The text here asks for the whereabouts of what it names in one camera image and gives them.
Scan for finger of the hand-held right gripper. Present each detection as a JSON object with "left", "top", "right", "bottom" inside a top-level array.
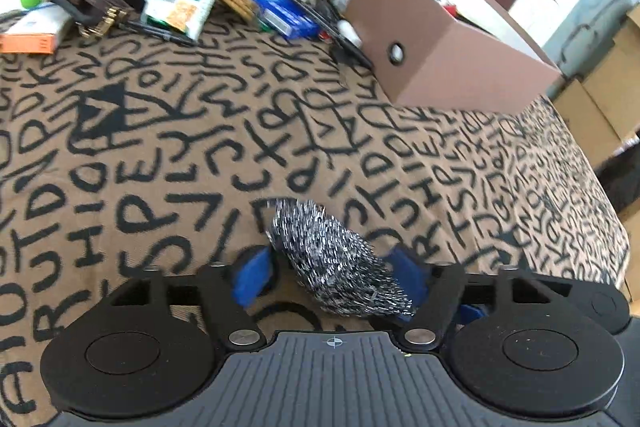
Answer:
[{"left": 462, "top": 304, "right": 493, "bottom": 324}]

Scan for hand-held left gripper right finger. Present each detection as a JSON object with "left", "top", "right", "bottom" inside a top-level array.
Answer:
[{"left": 387, "top": 247, "right": 573, "bottom": 349}]

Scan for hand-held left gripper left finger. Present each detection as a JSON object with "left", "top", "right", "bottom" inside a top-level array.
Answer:
[{"left": 111, "top": 247, "right": 277, "bottom": 349}]

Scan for steel wool scourer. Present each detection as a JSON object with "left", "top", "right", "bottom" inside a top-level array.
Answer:
[{"left": 270, "top": 198, "right": 416, "bottom": 319}]

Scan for brown cardboard box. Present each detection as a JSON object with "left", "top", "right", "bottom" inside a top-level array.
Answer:
[{"left": 322, "top": 0, "right": 563, "bottom": 112}]

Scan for letter printed brown blanket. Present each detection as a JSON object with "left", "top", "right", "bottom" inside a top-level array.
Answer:
[{"left": 0, "top": 9, "right": 631, "bottom": 427}]

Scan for stacked cardboard cartons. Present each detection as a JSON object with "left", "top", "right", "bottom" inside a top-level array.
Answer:
[{"left": 555, "top": 2, "right": 640, "bottom": 168}]

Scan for white capped marker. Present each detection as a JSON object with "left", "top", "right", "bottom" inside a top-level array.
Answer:
[{"left": 320, "top": 0, "right": 363, "bottom": 48}]

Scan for black pen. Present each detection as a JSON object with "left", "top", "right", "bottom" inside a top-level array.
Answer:
[{"left": 120, "top": 19, "right": 198, "bottom": 46}]

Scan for blue box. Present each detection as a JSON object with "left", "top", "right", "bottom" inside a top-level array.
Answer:
[{"left": 237, "top": 0, "right": 321, "bottom": 40}]

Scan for yellow striped packet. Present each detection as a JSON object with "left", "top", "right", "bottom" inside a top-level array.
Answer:
[{"left": 217, "top": 0, "right": 261, "bottom": 25}]

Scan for green and white snack packet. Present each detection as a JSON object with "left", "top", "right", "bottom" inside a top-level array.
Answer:
[{"left": 142, "top": 0, "right": 226, "bottom": 42}]

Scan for orange and white box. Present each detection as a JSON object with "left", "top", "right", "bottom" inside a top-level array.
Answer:
[{"left": 0, "top": 4, "right": 76, "bottom": 55}]

